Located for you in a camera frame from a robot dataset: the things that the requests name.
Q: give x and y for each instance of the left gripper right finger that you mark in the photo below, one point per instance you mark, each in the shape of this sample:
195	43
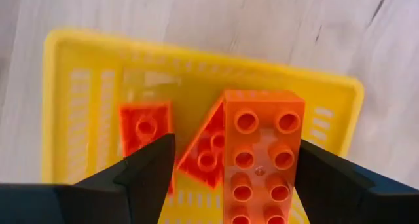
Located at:
353	204

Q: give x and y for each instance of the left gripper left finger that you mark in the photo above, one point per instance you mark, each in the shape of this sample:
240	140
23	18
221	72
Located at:
82	201

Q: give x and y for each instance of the orange studded toy brick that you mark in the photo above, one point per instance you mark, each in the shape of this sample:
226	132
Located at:
144	119
258	142
203	158

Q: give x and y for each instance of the yellow plastic basket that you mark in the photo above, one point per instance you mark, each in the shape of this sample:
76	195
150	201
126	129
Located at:
196	86

